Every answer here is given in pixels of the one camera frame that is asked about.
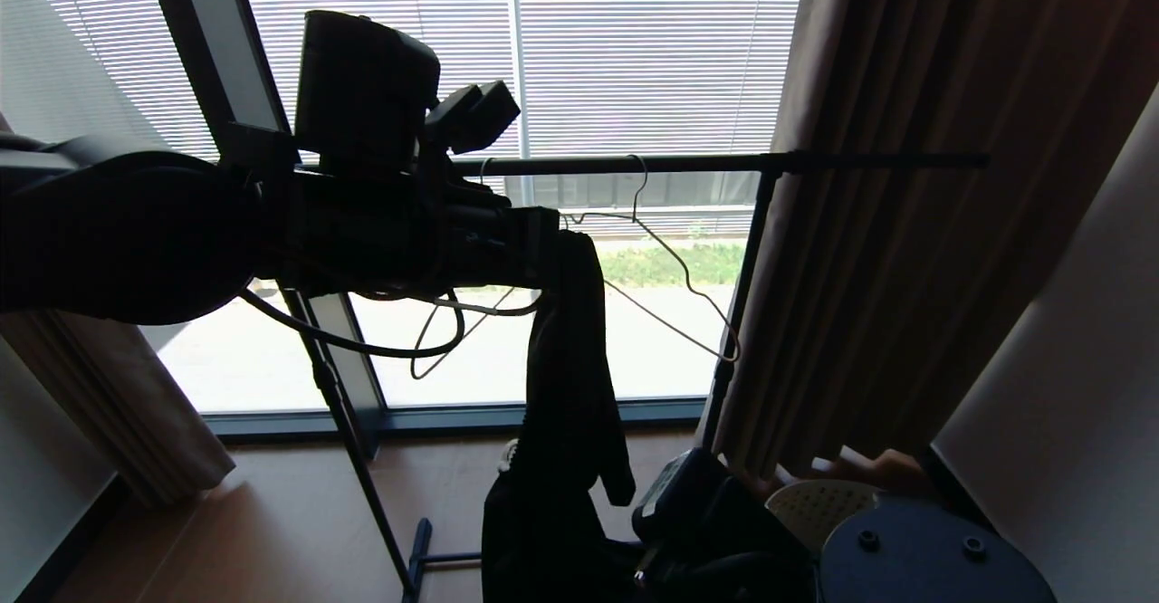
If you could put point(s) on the brown curtain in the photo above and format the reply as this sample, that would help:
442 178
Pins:
905 268
109 404

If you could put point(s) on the pink clothes hanger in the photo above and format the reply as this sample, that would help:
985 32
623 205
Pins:
634 216
462 349

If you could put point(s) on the window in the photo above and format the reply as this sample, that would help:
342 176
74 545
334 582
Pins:
453 420

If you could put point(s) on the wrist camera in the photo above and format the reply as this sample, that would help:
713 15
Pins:
679 494
475 119

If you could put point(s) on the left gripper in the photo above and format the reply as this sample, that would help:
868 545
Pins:
489 250

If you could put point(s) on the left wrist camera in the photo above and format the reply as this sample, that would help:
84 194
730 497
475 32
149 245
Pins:
475 119

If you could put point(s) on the black garment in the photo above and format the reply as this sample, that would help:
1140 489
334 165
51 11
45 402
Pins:
561 404

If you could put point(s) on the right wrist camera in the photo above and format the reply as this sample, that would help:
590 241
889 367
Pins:
679 494

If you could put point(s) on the black clothes rack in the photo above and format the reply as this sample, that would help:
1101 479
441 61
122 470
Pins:
679 164

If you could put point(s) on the white laundry basket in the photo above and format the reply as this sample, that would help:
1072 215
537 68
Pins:
815 512

